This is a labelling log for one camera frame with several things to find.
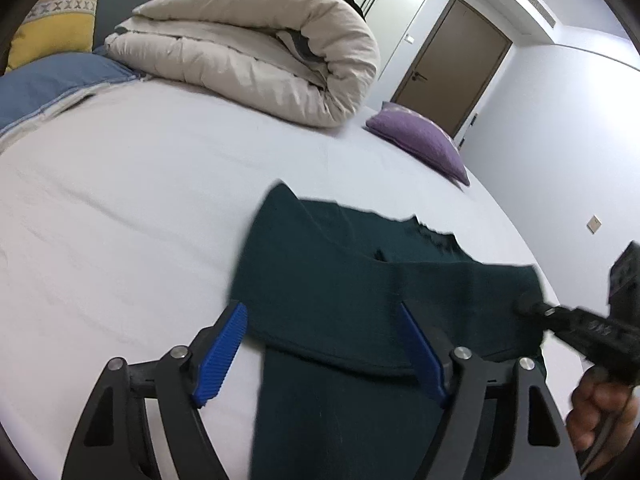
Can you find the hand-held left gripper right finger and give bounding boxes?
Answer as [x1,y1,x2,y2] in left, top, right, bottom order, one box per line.
[397,302,583,480]

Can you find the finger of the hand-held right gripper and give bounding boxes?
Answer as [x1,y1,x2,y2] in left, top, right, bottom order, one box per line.
[517,292,617,362]

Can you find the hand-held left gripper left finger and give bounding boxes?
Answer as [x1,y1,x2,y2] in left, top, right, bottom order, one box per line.
[61,301,249,480]

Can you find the dark green sweater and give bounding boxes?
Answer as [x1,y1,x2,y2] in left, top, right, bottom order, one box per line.
[232,182,548,480]

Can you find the person's right hand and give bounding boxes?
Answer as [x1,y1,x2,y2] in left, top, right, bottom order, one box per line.
[565,366,640,476]

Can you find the bed with white sheet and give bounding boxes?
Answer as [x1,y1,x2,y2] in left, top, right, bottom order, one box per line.
[0,79,562,480]

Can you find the purple cushion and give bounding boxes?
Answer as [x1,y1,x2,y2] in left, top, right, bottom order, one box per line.
[365,101,471,187]

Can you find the brown wooden door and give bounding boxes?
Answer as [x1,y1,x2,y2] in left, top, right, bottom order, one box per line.
[390,0,514,139]

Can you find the beige folded duvet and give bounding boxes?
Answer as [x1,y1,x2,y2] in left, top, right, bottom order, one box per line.
[104,0,382,128]

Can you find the blue pillow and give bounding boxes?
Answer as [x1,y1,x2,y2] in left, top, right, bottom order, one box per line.
[0,52,140,133]

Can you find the white wardrobe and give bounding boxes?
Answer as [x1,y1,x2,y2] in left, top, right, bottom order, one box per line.
[327,0,454,82]

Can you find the yellow patterned pillow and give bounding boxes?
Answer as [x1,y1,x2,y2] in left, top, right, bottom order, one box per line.
[6,0,112,73]

